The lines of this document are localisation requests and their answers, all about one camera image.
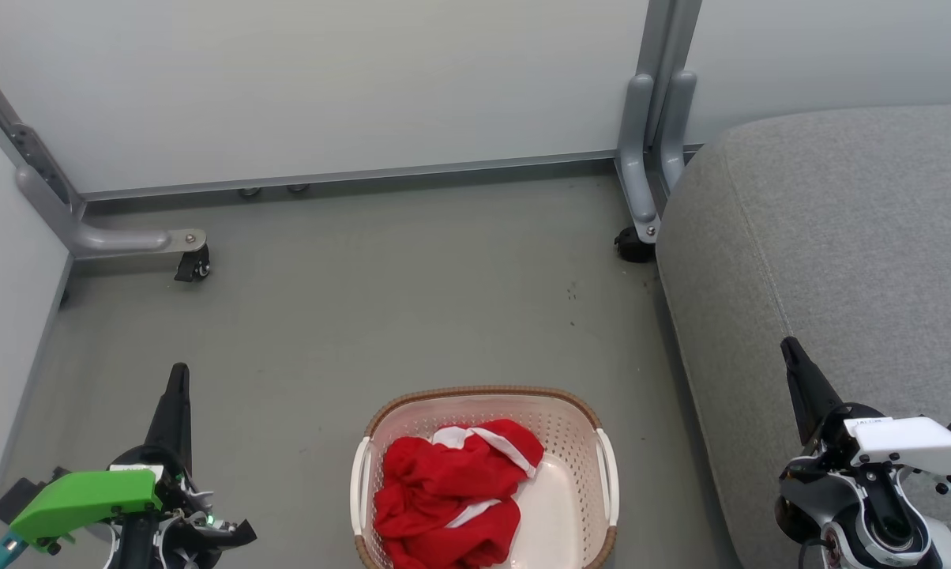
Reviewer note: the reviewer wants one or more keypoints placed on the red and white garment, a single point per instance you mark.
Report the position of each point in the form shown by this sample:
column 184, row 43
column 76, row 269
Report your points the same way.
column 475, row 458

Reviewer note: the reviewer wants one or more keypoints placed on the black caster wheel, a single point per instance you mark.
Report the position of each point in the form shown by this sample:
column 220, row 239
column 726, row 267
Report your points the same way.
column 193, row 266
column 632, row 246

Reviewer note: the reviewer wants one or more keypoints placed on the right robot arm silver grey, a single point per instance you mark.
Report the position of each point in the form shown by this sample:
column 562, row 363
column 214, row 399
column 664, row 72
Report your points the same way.
column 862, row 521

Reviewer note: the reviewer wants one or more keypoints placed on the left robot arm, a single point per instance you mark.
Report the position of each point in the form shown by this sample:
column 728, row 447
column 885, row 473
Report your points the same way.
column 137, row 545

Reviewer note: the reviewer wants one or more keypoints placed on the grey fabric sofa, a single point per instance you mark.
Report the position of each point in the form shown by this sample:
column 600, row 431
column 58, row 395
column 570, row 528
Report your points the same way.
column 839, row 253

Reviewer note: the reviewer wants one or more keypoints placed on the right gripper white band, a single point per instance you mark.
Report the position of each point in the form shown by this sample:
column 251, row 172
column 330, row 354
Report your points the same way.
column 910, row 442

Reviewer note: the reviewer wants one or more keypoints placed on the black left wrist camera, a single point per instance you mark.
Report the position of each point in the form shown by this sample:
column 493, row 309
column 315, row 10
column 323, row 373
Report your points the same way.
column 25, row 494

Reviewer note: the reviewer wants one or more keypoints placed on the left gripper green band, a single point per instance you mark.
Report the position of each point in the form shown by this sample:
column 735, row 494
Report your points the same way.
column 88, row 494

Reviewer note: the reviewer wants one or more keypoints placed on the beige plastic laundry basket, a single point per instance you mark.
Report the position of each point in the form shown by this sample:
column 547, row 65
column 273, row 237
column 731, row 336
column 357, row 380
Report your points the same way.
column 578, row 506

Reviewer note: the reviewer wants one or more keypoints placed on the grey double partition leg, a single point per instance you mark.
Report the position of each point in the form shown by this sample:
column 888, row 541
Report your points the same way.
column 641, row 158

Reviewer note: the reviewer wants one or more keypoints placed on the grey curved partition leg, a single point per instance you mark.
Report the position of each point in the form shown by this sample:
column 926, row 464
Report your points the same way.
column 112, row 237

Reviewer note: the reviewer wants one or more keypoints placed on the grey metal partition rail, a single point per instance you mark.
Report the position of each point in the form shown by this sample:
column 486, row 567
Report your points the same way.
column 349, row 175

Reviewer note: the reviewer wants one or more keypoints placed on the grey metal partition post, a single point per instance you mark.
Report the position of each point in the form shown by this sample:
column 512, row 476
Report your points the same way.
column 1, row 111
column 669, row 39

